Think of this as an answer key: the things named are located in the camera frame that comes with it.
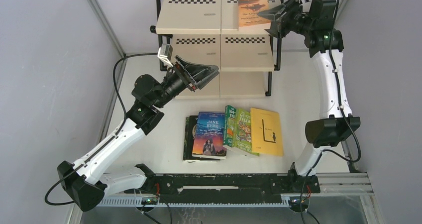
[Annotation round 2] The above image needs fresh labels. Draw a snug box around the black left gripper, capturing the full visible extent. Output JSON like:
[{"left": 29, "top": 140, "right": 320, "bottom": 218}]
[{"left": 153, "top": 56, "right": 218, "bottom": 109}]

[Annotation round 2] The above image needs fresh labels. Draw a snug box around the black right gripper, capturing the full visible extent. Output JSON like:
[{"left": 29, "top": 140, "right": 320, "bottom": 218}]
[{"left": 258, "top": 0, "right": 316, "bottom": 39}]

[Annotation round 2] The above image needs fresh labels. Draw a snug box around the orange paperback book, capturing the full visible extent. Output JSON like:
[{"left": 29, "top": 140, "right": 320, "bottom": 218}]
[{"left": 237, "top": 0, "right": 271, "bottom": 32}]

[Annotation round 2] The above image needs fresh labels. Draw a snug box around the yellow book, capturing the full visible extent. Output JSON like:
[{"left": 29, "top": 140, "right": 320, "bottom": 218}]
[{"left": 250, "top": 108, "right": 284, "bottom": 157}]

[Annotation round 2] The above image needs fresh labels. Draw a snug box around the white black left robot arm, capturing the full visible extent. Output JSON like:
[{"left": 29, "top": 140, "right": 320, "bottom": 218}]
[{"left": 57, "top": 56, "right": 219, "bottom": 212}]

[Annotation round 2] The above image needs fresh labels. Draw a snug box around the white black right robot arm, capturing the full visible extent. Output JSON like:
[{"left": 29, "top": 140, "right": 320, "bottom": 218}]
[{"left": 258, "top": 0, "right": 361, "bottom": 192}]

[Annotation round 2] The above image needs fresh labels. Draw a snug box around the dark black-green book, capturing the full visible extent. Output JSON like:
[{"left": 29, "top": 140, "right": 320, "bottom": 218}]
[{"left": 183, "top": 115, "right": 219, "bottom": 163}]

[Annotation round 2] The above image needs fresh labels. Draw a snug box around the cream three-tier shelf rack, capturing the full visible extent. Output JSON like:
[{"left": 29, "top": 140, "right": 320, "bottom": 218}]
[{"left": 150, "top": 0, "right": 284, "bottom": 99}]

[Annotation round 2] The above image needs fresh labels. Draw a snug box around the dark green treehouse book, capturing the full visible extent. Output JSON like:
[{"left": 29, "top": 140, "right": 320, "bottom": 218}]
[{"left": 223, "top": 105, "right": 236, "bottom": 151}]

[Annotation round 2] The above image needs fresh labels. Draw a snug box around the light green treehouse book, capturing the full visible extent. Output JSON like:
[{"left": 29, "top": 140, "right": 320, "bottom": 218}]
[{"left": 232, "top": 108, "right": 259, "bottom": 157}]

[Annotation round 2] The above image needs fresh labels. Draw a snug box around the Jane Eyre blue book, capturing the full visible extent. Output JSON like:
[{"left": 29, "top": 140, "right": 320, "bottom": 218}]
[{"left": 192, "top": 112, "right": 227, "bottom": 160}]

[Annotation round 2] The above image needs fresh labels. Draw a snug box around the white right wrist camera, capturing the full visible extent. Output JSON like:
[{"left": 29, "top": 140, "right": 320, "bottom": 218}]
[{"left": 301, "top": 0, "right": 311, "bottom": 12}]

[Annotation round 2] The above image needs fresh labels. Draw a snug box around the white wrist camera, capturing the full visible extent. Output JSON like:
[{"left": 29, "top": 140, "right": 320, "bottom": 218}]
[
  {"left": 301, "top": 0, "right": 311, "bottom": 12},
  {"left": 157, "top": 44, "right": 173, "bottom": 67}
]

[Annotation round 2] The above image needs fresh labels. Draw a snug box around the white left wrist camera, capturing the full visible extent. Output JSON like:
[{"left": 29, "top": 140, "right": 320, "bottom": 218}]
[{"left": 157, "top": 44, "right": 173, "bottom": 67}]

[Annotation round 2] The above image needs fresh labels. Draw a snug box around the black left camera cable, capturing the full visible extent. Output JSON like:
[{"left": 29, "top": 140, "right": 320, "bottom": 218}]
[{"left": 44, "top": 53, "right": 159, "bottom": 206}]

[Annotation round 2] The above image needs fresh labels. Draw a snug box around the black mounting base rail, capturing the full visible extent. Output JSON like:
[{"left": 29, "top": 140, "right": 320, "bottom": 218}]
[{"left": 126, "top": 164, "right": 321, "bottom": 205}]

